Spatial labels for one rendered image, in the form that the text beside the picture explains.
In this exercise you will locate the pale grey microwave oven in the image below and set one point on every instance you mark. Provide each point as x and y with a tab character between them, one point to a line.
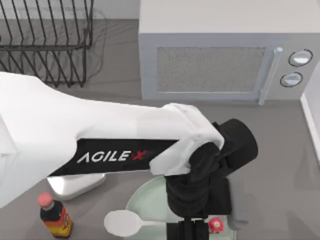
200	17

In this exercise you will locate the small microwave knob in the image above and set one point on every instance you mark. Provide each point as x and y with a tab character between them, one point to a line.
291	79

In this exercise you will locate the large microwave knob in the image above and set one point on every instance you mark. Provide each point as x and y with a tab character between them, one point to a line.
300	57

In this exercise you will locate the dark bottle with red cap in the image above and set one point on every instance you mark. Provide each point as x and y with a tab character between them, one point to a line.
56	220

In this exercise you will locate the white spoon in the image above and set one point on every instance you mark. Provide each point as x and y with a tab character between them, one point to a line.
122	222

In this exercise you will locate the microwave door with speckled window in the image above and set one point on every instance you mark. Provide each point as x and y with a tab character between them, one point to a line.
210	40

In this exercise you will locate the small red strawberry toy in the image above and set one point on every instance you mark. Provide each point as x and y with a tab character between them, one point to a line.
215	225

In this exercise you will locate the pale green plate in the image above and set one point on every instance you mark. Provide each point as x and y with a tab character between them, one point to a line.
150	197

